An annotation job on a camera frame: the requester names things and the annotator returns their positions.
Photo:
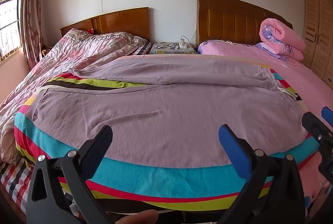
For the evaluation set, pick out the striped colourful blanket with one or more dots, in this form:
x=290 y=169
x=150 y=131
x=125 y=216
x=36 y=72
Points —
x=145 y=182

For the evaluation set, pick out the floral curtain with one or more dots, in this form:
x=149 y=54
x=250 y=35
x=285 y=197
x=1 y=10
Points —
x=33 y=18

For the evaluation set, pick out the pink bed sheet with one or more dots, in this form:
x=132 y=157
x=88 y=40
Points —
x=299 y=75

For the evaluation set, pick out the small red ornament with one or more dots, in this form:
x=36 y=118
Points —
x=90 y=30

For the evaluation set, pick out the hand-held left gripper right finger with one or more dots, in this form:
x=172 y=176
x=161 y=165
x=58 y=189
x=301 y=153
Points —
x=231 y=151

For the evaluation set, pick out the nightstand with floral cloth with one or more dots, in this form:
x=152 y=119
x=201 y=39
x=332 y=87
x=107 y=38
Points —
x=161 y=50

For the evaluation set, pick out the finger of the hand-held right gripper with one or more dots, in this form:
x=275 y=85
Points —
x=328 y=114
x=313 y=123

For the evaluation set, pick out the light wooden wardrobe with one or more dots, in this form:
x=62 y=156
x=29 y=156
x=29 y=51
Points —
x=317 y=31

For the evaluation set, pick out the glossy wooden headboard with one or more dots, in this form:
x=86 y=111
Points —
x=122 y=23

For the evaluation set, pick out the white power strip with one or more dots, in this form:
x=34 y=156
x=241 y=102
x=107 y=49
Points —
x=183 y=45

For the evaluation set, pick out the brown plush toy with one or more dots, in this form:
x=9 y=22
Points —
x=44 y=52

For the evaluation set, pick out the person's left hand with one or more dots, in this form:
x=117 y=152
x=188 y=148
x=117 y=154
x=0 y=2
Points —
x=139 y=217

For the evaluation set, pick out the pink purple pillow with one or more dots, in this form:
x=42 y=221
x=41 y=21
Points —
x=226 y=48

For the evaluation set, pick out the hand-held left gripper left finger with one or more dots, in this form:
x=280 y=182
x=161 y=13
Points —
x=100 y=140

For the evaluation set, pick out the black eyeglasses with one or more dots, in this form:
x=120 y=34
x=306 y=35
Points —
x=170 y=45

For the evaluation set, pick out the barred window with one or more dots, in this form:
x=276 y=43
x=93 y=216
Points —
x=10 y=18

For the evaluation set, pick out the rolled pink floral quilt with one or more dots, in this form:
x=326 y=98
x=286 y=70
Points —
x=286 y=41

